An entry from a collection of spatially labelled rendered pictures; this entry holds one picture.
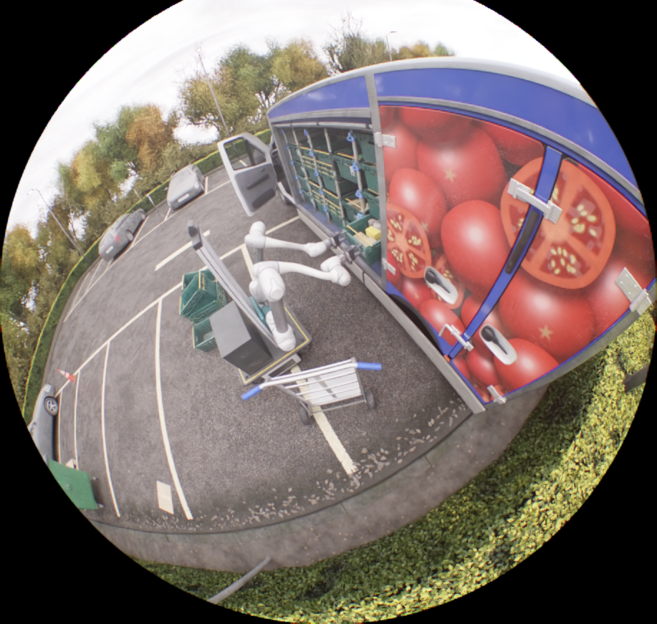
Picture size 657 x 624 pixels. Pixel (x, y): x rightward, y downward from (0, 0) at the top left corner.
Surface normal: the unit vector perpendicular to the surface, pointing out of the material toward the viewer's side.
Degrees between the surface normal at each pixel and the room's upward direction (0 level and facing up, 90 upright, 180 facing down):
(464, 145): 90
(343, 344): 0
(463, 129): 90
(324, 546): 7
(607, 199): 90
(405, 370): 0
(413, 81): 90
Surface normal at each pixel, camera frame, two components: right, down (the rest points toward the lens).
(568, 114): -0.86, 0.48
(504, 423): -0.25, -0.67
